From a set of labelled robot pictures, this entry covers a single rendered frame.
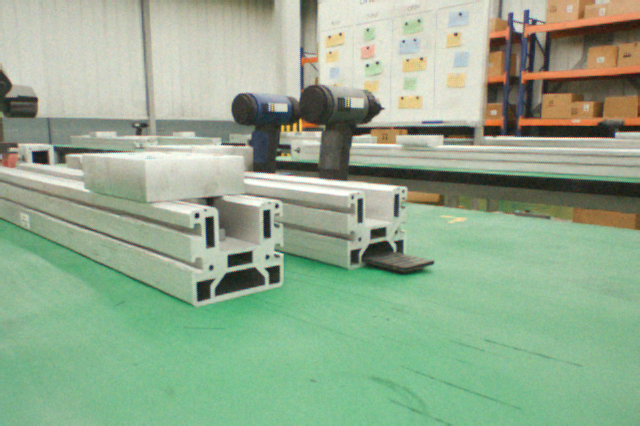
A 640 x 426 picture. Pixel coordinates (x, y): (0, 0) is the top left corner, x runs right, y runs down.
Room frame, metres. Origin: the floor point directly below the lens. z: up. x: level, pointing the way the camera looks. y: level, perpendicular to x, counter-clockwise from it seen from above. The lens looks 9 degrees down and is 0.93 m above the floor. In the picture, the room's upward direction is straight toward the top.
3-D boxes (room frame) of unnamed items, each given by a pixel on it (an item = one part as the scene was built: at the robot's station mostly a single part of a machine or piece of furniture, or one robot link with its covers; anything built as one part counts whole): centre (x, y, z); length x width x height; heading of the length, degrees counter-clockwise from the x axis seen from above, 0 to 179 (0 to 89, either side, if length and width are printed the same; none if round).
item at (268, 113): (1.09, 0.08, 0.89); 0.20 x 0.08 x 0.22; 141
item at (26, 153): (2.02, 1.03, 0.83); 0.11 x 0.10 x 0.10; 136
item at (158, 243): (0.79, 0.34, 0.82); 0.80 x 0.10 x 0.09; 42
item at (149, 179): (0.60, 0.17, 0.87); 0.16 x 0.11 x 0.07; 42
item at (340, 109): (0.91, -0.05, 0.89); 0.20 x 0.08 x 0.22; 141
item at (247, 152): (0.92, 0.20, 0.87); 0.16 x 0.11 x 0.07; 42
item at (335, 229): (0.92, 0.20, 0.82); 0.80 x 0.10 x 0.09; 42
